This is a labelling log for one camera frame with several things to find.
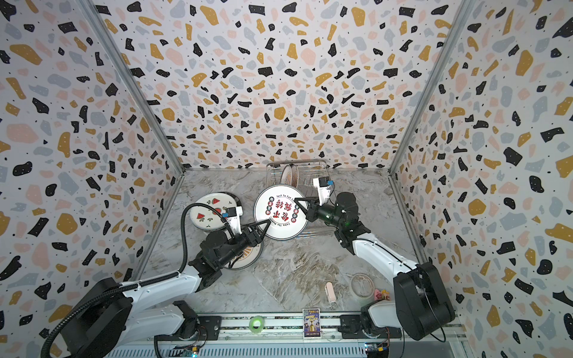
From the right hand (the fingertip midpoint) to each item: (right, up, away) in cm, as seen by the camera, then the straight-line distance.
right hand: (296, 202), depth 76 cm
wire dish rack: (+5, +15, +47) cm, 49 cm away
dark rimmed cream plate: (-31, -1, +30) cm, 43 cm away
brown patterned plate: (-5, +11, +31) cm, 33 cm away
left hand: (-9, -7, 0) cm, 12 cm away
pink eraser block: (+12, -33, +3) cm, 35 cm away
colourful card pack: (+5, -40, -3) cm, 41 cm away
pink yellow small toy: (+29, -33, +2) cm, 44 cm away
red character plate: (-7, -1, +2) cm, 7 cm away
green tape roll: (-12, -41, -1) cm, 43 cm away
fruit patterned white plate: (-41, -8, +21) cm, 47 cm away
